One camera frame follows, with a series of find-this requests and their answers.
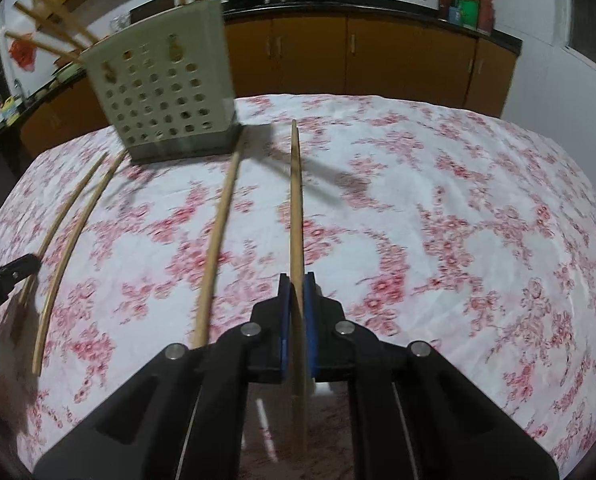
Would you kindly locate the green perforated utensil holder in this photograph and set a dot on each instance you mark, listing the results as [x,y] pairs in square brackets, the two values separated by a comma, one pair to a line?
[163,90]

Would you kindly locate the yellow detergent bottle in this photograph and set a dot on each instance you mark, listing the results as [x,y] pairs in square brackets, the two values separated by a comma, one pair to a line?
[11,104]

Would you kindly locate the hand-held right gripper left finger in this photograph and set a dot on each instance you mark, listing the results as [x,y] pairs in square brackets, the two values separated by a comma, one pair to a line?
[284,330]

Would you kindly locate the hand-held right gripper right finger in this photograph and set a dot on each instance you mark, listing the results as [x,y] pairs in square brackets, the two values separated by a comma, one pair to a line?
[312,330]

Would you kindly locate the green box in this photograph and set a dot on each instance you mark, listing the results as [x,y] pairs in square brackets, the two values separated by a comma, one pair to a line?
[465,10]

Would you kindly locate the wooden lower kitchen cabinets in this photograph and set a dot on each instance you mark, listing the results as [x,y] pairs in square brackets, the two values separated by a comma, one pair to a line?
[377,55]

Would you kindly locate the pink floral tablecloth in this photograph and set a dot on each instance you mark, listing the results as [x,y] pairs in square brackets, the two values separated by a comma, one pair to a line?
[427,260]

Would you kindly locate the black kitchen countertop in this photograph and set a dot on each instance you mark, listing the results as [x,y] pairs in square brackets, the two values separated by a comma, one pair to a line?
[377,7]

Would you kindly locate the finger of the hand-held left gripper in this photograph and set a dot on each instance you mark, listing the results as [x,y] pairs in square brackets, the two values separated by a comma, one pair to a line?
[8,277]

